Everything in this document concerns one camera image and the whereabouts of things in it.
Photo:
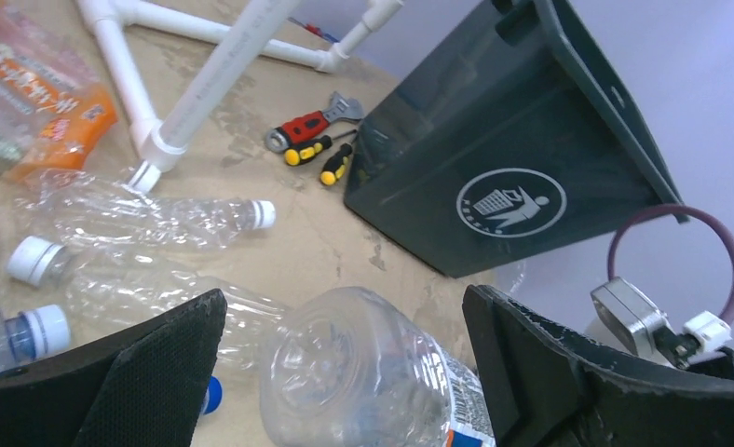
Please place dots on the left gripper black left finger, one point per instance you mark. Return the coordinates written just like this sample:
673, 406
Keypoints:
143, 386

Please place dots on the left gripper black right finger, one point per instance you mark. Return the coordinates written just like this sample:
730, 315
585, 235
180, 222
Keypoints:
547, 385

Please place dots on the clear bottle white barcode label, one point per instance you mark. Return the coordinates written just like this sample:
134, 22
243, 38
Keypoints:
348, 368

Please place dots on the small pepsi bottle blue cap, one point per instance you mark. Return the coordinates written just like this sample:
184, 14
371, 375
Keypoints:
213, 396

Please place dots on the dark green trash bin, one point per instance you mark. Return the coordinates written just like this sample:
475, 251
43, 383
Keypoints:
514, 136

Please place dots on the clear ganten bottle white cap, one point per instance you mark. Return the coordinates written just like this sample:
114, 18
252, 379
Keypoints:
32, 335

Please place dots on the clear crushed bottle white cap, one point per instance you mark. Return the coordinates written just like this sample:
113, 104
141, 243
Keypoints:
87, 210

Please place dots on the yellow black screwdriver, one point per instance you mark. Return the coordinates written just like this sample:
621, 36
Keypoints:
336, 166
303, 152

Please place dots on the crushed orange label bottle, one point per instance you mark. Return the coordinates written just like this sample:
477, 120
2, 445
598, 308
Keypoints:
53, 107

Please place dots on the white pvc pipe frame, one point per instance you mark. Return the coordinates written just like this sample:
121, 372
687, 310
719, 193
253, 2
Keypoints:
160, 143

